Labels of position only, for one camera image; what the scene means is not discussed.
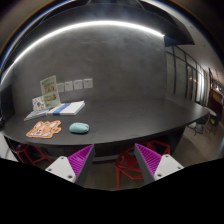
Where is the glass partition wall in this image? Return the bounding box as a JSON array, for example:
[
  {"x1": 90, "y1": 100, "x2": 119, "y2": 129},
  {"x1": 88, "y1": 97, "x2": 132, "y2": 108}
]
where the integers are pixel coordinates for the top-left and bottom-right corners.
[{"x1": 166, "y1": 46, "x2": 209, "y2": 106}]

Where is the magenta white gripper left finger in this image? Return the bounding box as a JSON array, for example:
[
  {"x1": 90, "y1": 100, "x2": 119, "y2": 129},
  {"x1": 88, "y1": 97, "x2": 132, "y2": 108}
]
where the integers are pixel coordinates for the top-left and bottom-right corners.
[{"x1": 46, "y1": 145, "x2": 95, "y2": 183}]

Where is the teal computer mouse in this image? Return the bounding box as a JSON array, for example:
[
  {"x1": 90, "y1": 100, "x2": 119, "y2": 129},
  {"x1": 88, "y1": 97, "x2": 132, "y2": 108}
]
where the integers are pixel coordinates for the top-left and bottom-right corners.
[{"x1": 69, "y1": 122, "x2": 90, "y2": 134}]

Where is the small illustrated card stand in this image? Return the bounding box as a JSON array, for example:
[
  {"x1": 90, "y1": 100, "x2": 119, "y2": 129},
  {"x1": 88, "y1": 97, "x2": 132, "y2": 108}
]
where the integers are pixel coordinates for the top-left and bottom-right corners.
[{"x1": 32, "y1": 96, "x2": 45, "y2": 111}]

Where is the grey magazine on table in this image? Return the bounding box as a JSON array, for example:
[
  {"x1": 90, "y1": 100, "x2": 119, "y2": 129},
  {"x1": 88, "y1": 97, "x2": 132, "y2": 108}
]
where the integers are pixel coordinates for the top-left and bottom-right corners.
[{"x1": 24, "y1": 109, "x2": 49, "y2": 121}]

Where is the black chair background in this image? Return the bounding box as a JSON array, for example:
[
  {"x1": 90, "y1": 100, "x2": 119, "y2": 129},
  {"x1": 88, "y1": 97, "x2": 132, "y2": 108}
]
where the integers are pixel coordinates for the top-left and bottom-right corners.
[{"x1": 194, "y1": 114, "x2": 209, "y2": 134}]

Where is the white wall socket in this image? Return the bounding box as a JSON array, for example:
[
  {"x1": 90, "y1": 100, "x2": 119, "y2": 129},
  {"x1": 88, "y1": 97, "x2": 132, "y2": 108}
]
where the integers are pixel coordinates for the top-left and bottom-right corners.
[
  {"x1": 74, "y1": 80, "x2": 83, "y2": 90},
  {"x1": 57, "y1": 83, "x2": 64, "y2": 93},
  {"x1": 64, "y1": 81, "x2": 73, "y2": 92},
  {"x1": 83, "y1": 78, "x2": 93, "y2": 89}
]

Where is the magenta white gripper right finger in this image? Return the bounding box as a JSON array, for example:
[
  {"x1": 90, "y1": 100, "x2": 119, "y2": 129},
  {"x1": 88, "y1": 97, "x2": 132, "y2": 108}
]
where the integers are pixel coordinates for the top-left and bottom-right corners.
[{"x1": 134, "y1": 144, "x2": 183, "y2": 184}]

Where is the orange corgi mouse pad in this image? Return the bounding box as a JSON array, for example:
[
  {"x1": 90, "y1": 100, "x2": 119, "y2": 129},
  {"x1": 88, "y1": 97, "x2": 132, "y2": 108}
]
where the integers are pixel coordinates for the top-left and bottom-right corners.
[{"x1": 26, "y1": 120, "x2": 61, "y2": 139}]

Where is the red wire chair centre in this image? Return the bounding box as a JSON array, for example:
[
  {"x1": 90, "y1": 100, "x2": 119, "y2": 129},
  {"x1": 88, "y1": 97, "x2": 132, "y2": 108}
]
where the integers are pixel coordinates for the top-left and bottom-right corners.
[{"x1": 115, "y1": 140, "x2": 170, "y2": 189}]

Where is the red wire chair left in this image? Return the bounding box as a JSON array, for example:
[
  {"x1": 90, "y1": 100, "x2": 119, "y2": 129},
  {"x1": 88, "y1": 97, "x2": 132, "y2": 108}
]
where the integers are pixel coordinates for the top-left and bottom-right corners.
[{"x1": 15, "y1": 143, "x2": 52, "y2": 166}]

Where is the red wire chair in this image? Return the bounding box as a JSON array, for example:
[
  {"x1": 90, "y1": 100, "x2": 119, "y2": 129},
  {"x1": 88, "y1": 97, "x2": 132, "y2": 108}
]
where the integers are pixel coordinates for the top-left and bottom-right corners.
[
  {"x1": 115, "y1": 140, "x2": 170, "y2": 189},
  {"x1": 15, "y1": 143, "x2": 52, "y2": 166}
]

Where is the green menu card stand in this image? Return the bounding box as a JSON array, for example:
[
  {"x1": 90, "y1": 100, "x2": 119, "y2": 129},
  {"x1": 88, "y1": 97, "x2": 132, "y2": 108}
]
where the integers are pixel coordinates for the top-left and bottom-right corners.
[{"x1": 40, "y1": 75, "x2": 60, "y2": 108}]

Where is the curved led light strip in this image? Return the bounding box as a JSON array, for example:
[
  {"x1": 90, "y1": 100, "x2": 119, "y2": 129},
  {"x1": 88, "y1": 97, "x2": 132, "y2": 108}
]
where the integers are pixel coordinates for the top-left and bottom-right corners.
[{"x1": 2, "y1": 20, "x2": 166, "y2": 87}]

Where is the white book with blue stripe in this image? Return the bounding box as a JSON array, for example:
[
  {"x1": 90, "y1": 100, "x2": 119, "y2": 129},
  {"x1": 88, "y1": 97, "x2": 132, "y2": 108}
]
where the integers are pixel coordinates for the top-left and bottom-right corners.
[{"x1": 48, "y1": 101, "x2": 85, "y2": 116}]

